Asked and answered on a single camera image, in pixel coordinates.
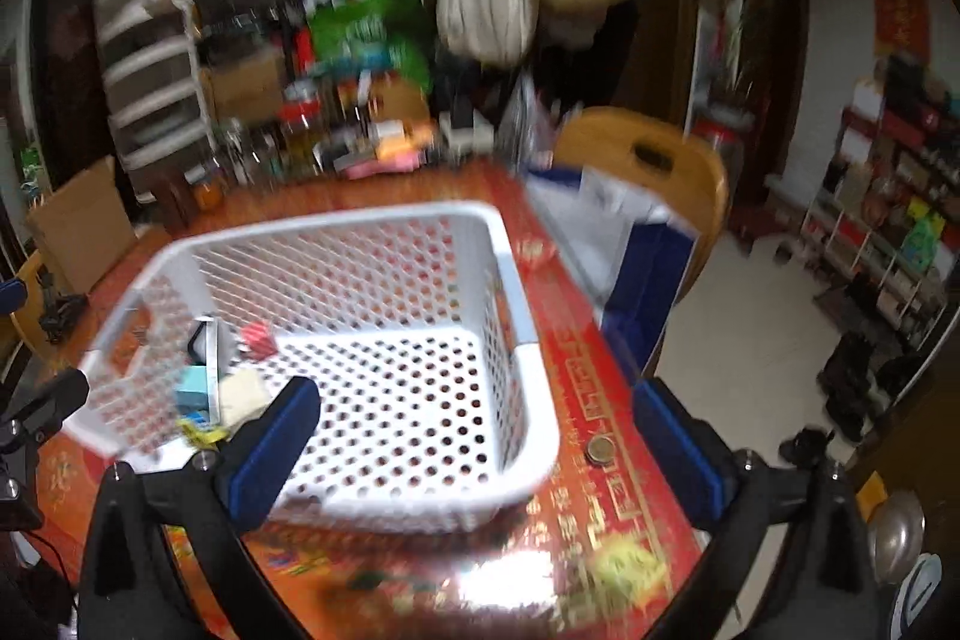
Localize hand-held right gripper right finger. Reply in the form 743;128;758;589
632;377;886;640

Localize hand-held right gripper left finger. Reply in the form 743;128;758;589
75;376;323;640

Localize white charger plug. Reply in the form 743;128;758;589
217;371;275;427

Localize yellow green small item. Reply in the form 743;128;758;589
180;415;226;450

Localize light blue small box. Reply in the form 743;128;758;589
176;366;215;412

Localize small red cube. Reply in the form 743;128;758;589
240;323;278;357

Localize black and white small device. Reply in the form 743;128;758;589
187;319;235;378

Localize white perforated plastic basket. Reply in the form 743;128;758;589
64;201;563;532

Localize brown cardboard box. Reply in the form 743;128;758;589
26;156;136;296

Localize red printed tablecloth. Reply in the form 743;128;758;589
34;156;710;640

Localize blue and white paper bag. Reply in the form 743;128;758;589
525;164;698;371

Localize black shoe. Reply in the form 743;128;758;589
817;332;878;442

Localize orange jar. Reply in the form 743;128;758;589
187;171;226;214

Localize metal door knob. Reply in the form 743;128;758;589
866;490;927;585

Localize white plastic drawer unit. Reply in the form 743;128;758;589
94;0;218;199

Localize shoe rack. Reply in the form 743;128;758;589
799;55;960;348

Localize pink paper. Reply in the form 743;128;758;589
345;149;422;173

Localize clear jar with red lid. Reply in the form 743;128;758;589
690;111;755;176

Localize green plastic bag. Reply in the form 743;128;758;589
307;0;432;86

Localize wooden chair with handle cutout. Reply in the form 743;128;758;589
553;107;730;311

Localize red wall scroll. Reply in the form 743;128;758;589
870;0;931;60

